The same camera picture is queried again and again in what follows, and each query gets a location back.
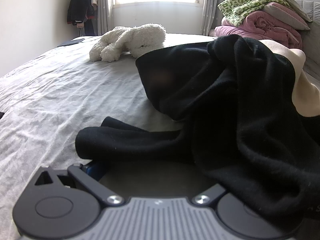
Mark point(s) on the pink folded quilt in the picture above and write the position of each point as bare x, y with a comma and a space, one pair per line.
265, 25

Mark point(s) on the green patterned cloth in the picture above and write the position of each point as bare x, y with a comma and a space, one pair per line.
250, 5

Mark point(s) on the hanging dark jacket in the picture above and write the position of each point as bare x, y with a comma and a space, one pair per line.
80, 5

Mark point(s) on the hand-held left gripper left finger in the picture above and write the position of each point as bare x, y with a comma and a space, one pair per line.
93, 171

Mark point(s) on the grey padded headboard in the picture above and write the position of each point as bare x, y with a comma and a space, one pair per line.
312, 42

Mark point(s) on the grey pillow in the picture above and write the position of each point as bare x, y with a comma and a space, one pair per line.
285, 12

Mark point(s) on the dark tablet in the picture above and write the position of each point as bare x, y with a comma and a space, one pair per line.
72, 42

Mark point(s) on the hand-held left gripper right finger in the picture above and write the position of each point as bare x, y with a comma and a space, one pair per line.
210, 193

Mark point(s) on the white plush dog toy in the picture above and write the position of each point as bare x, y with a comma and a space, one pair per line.
140, 37

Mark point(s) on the black sweatshirt with beige lining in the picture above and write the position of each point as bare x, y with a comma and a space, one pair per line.
225, 105

